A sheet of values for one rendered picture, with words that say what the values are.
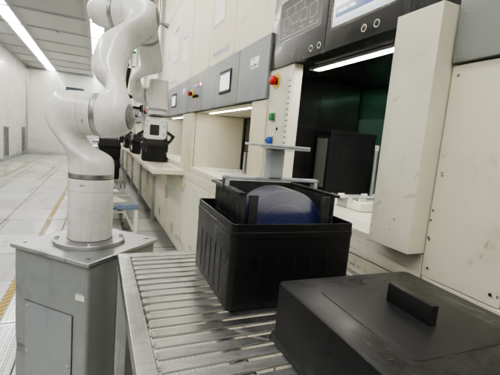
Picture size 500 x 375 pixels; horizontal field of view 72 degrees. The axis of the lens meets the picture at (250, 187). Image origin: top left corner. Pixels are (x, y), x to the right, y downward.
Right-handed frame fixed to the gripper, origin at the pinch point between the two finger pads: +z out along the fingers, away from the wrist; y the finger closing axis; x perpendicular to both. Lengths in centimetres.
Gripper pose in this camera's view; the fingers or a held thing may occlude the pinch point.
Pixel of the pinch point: (155, 150)
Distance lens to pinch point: 164.4
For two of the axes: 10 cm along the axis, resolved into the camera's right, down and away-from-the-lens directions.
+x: 0.3, -1.2, 9.9
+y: 10.0, 0.9, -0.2
